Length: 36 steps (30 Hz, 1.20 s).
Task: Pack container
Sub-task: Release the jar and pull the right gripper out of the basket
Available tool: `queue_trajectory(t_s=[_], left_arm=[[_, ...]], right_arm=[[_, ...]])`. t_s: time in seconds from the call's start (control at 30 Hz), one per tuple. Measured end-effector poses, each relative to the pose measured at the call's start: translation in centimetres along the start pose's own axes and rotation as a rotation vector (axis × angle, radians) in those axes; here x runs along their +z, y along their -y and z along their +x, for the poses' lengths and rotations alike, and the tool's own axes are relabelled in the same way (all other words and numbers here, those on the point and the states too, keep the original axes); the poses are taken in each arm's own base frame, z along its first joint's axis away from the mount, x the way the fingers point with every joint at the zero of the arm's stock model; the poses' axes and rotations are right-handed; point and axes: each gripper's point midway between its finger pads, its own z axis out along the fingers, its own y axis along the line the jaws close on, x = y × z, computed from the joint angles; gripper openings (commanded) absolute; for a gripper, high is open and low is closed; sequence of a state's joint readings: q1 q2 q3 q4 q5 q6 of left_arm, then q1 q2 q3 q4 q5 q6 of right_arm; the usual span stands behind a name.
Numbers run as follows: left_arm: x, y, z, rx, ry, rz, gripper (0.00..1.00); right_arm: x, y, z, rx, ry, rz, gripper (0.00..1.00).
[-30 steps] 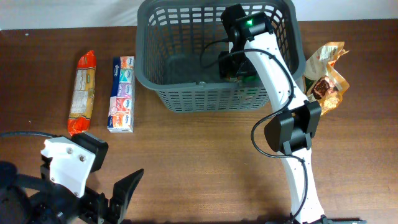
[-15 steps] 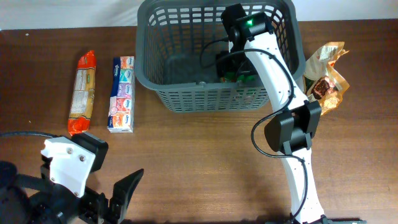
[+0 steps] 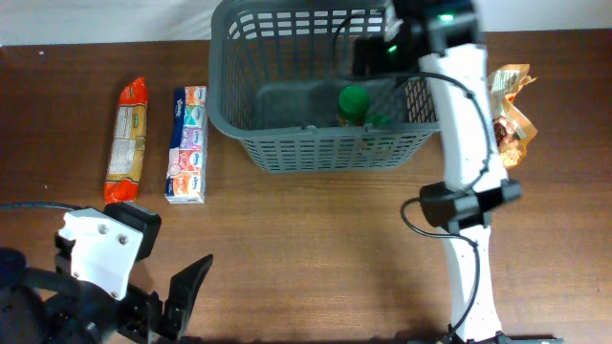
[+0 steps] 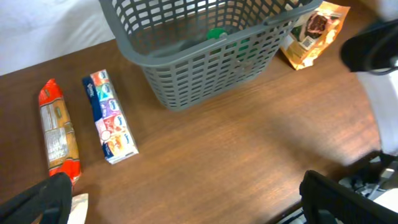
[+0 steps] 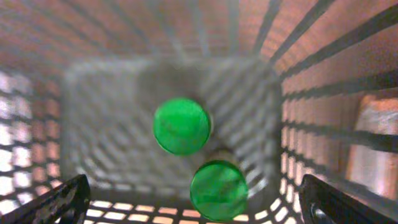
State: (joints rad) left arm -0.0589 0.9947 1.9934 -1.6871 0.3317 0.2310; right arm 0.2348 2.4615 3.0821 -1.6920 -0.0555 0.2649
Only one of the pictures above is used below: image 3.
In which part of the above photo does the orange snack bag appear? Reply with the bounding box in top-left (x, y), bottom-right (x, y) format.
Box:
top-left (488, 64), bottom-right (537, 169)

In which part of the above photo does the colourful tissue multipack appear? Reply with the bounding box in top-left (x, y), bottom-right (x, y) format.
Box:
top-left (164, 86), bottom-right (208, 204)

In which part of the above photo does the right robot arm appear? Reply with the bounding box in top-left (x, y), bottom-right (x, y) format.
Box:
top-left (350, 1), bottom-right (557, 344)

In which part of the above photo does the grey plastic basket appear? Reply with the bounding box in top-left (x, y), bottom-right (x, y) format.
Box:
top-left (208, 0), bottom-right (439, 173)

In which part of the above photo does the orange noodle packet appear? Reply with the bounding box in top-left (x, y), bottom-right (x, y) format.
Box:
top-left (103, 77), bottom-right (148, 204)

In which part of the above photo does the green lid jar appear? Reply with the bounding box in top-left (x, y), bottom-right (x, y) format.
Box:
top-left (337, 85), bottom-right (370, 127)
top-left (363, 114), bottom-right (392, 159)

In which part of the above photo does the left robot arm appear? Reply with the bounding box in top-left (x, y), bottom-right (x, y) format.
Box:
top-left (1, 202), bottom-right (213, 343)

